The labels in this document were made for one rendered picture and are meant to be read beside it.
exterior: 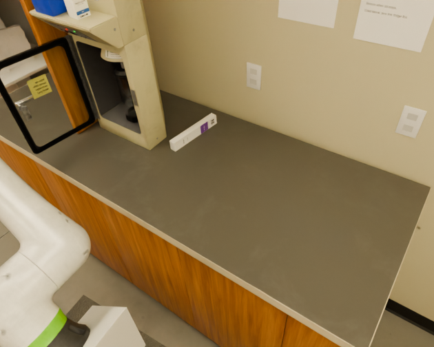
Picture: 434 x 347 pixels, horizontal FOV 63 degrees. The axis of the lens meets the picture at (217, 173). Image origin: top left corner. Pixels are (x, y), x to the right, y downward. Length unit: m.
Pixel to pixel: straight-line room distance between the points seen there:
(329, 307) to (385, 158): 0.67
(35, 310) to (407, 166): 1.30
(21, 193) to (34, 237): 0.11
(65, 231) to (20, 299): 0.16
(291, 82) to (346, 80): 0.23
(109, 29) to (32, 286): 0.80
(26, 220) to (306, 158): 1.04
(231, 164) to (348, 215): 0.49
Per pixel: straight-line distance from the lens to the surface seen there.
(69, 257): 0.92
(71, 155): 1.67
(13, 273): 0.90
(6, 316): 0.90
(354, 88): 1.41
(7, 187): 0.94
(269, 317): 1.30
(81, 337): 0.94
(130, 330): 0.96
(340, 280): 1.17
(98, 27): 1.25
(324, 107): 1.49
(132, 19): 1.34
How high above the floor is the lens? 1.93
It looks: 44 degrees down
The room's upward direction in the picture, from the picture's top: 4 degrees counter-clockwise
